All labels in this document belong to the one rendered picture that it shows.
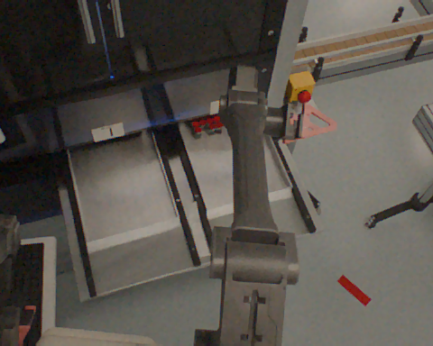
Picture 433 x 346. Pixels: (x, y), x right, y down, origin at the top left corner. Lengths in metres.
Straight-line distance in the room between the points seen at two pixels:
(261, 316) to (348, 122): 2.27
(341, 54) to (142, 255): 0.91
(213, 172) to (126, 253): 0.35
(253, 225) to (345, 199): 1.95
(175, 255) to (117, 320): 0.92
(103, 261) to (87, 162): 0.32
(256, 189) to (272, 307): 0.17
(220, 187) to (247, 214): 0.85
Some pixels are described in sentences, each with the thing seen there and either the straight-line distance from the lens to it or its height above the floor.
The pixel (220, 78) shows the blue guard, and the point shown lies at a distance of 1.43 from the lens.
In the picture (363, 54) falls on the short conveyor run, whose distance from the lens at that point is 1.87.
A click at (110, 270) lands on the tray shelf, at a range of 1.46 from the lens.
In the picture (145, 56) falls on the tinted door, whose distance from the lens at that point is 1.30.
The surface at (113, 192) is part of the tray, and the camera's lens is 1.55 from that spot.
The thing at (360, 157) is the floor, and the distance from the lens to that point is 2.76.
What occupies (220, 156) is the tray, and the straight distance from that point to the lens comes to 1.60.
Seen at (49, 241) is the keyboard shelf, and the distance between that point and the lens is 1.61.
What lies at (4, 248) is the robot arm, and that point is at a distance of 0.98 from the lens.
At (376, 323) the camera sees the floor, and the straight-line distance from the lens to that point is 2.45.
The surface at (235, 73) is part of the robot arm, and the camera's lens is 1.04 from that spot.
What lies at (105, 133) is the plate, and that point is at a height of 1.02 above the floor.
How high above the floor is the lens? 2.25
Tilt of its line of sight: 61 degrees down
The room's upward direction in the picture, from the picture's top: 5 degrees clockwise
